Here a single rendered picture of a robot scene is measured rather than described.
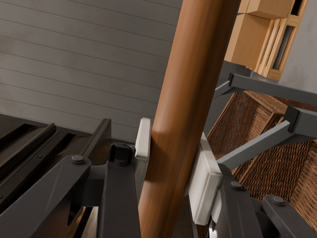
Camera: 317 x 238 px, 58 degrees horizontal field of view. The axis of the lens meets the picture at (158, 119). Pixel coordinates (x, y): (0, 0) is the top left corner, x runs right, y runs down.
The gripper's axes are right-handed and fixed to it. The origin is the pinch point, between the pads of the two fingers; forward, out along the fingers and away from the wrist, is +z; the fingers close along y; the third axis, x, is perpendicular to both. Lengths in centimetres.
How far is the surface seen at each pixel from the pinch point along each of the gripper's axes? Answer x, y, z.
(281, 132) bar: -4.1, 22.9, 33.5
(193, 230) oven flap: -54, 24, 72
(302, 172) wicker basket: -28, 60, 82
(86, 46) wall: -21, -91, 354
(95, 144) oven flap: -43, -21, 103
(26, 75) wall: -74, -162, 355
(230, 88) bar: -3, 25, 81
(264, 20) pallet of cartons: 51, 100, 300
